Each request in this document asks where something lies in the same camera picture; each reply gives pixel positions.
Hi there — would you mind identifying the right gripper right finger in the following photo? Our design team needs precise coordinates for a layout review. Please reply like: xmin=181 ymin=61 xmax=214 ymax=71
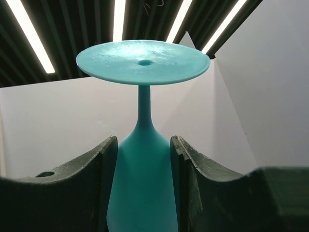
xmin=170 ymin=136 xmax=309 ymax=232

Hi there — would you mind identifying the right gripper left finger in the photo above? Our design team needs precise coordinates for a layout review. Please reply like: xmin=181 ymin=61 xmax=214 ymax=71
xmin=0 ymin=136 xmax=118 ymax=232

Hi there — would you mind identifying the blue plastic wine glass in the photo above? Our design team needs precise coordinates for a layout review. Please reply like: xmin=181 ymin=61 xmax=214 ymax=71
xmin=76 ymin=40 xmax=210 ymax=232

